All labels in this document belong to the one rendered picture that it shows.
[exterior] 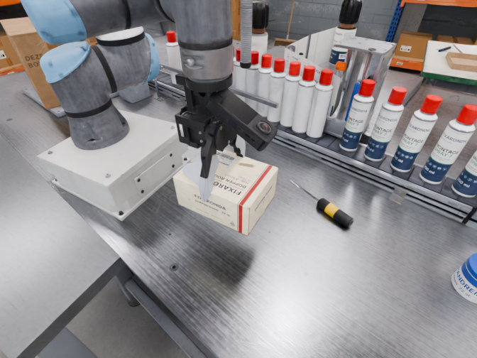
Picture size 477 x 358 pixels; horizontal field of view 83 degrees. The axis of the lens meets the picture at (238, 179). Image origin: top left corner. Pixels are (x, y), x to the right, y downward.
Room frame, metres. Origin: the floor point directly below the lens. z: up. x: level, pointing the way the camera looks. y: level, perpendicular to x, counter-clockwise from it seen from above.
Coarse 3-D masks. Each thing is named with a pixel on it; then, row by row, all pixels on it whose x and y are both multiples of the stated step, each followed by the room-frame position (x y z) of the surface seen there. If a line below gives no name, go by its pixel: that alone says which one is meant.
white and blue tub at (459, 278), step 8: (472, 256) 0.29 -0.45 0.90; (464, 264) 0.29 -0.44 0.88; (472, 264) 0.28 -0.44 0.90; (456, 272) 0.29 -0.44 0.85; (464, 272) 0.27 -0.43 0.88; (472, 272) 0.26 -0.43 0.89; (456, 280) 0.27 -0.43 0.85; (464, 280) 0.26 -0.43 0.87; (472, 280) 0.26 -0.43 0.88; (456, 288) 0.26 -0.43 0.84; (464, 288) 0.25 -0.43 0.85; (472, 288) 0.25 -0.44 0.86; (464, 296) 0.25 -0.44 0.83; (472, 296) 0.24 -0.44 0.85
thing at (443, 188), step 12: (168, 84) 1.18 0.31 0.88; (288, 132) 0.78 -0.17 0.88; (324, 144) 0.70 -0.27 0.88; (336, 144) 0.70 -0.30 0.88; (348, 156) 0.64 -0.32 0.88; (360, 156) 0.64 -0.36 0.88; (384, 156) 0.64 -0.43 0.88; (384, 168) 0.58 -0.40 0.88; (420, 168) 0.58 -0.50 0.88; (408, 180) 0.54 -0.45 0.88; (420, 180) 0.53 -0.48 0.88; (444, 180) 0.54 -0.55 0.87; (444, 192) 0.49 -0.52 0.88; (468, 204) 0.45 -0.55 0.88
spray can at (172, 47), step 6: (168, 36) 1.18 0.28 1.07; (174, 36) 1.18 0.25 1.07; (168, 42) 1.18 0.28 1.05; (174, 42) 1.18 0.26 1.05; (168, 48) 1.17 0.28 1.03; (174, 48) 1.17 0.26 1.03; (168, 54) 1.17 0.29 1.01; (174, 54) 1.17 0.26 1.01; (168, 60) 1.18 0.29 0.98; (174, 60) 1.17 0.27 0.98; (180, 60) 1.19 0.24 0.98; (174, 66) 1.17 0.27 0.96; (180, 66) 1.18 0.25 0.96; (174, 72) 1.17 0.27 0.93; (174, 78) 1.17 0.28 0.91; (174, 84) 1.17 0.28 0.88
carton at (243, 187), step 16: (192, 160) 0.43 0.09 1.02; (224, 160) 0.43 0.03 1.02; (240, 160) 0.43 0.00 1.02; (176, 176) 0.38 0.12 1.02; (224, 176) 0.38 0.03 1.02; (240, 176) 0.38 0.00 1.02; (256, 176) 0.38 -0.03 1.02; (272, 176) 0.38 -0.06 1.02; (176, 192) 0.38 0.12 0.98; (192, 192) 0.36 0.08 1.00; (224, 192) 0.34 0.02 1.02; (240, 192) 0.34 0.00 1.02; (256, 192) 0.34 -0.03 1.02; (272, 192) 0.39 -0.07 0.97; (192, 208) 0.36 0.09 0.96; (208, 208) 0.34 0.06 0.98; (224, 208) 0.33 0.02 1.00; (240, 208) 0.31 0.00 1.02; (256, 208) 0.33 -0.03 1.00; (224, 224) 0.33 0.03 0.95; (240, 224) 0.31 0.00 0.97
